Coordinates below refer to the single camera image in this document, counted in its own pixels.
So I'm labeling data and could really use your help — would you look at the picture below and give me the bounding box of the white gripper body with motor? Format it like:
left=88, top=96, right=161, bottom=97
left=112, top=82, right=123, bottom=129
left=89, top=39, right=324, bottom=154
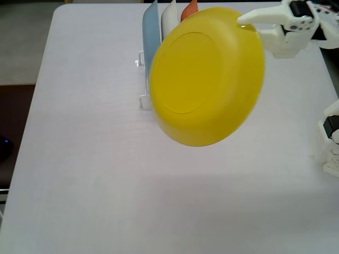
left=270, top=0, right=320, bottom=59

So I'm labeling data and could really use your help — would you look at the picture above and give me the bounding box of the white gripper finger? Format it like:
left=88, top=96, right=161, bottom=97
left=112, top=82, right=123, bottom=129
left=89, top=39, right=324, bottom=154
left=236, top=4, right=314, bottom=33
left=256, top=25, right=287, bottom=54

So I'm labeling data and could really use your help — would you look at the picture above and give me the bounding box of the orange plate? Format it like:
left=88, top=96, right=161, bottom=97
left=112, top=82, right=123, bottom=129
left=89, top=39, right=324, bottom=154
left=181, top=0, right=199, bottom=22

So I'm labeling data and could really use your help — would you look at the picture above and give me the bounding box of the yellow plate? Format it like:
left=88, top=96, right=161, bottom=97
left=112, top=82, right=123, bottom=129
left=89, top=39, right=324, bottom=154
left=148, top=6, right=266, bottom=148

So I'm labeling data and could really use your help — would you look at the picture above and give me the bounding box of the white plate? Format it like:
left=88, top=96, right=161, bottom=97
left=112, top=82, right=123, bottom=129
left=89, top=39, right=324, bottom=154
left=160, top=0, right=178, bottom=41

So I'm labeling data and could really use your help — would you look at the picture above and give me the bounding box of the light blue plate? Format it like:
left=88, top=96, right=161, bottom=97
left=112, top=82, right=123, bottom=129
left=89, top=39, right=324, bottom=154
left=142, top=0, right=162, bottom=79

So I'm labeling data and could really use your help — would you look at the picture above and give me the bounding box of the white wire dish rack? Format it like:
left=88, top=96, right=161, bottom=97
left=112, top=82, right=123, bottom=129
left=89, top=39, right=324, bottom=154
left=135, top=51, right=152, bottom=109

